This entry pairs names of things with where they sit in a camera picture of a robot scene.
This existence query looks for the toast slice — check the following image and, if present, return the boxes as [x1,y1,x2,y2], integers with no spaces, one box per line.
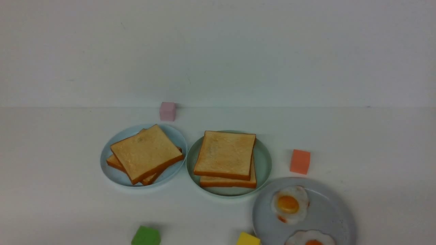
[110,124,184,185]
[193,130,256,180]
[200,156,257,188]
[106,154,162,185]

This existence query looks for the pink cube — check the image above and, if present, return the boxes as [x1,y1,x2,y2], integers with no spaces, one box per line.
[159,102,176,121]

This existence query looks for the mint green centre plate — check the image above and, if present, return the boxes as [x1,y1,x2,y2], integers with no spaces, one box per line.
[186,130,272,197]

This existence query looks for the orange cube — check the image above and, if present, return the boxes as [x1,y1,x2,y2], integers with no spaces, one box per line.
[290,149,311,175]

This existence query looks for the fried egg middle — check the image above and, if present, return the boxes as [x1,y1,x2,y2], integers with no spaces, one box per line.
[270,185,310,225]

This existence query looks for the fried egg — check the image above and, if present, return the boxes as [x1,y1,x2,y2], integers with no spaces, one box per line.
[270,185,310,225]
[285,230,336,245]

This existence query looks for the light blue bread plate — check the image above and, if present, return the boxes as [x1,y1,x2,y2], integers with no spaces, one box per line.
[100,124,189,190]

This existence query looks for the yellow cube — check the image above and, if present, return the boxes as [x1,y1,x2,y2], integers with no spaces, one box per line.
[236,232,261,245]

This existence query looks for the green cube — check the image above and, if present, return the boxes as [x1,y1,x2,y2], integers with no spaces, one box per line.
[131,226,161,245]

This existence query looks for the grey egg plate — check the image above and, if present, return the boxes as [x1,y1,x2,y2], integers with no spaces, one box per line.
[252,177,357,245]

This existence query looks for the fried egg bottom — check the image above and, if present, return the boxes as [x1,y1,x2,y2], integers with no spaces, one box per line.
[285,230,336,245]

